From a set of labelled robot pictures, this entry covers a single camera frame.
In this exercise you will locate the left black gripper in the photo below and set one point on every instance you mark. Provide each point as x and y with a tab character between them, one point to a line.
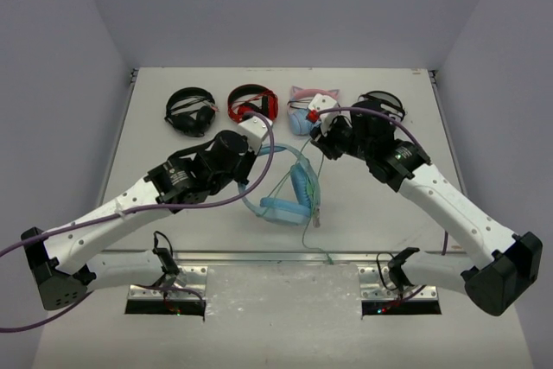
249	166

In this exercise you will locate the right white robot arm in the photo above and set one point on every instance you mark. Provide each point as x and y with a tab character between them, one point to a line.
499	265

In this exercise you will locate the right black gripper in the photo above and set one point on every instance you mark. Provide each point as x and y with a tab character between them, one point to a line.
325	142

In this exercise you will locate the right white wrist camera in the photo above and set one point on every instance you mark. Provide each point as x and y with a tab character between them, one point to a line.
322	110

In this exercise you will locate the pink cat ear headphones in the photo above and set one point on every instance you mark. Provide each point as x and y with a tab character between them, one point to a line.
297	108

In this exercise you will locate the red headphones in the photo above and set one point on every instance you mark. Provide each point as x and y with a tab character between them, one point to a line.
252	97

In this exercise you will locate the black white striped headphones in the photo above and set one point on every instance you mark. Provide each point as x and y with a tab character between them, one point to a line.
384	102

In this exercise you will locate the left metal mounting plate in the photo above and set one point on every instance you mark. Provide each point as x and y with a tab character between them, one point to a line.
190	285

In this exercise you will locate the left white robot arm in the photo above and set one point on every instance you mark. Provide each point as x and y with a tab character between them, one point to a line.
68	265

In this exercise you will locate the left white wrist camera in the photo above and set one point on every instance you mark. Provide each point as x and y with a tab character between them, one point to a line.
255	130

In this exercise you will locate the large light blue headphones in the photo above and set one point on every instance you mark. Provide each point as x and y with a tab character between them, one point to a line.
296	198

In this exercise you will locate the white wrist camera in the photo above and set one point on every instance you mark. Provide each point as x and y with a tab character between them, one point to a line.
322	110
255	130

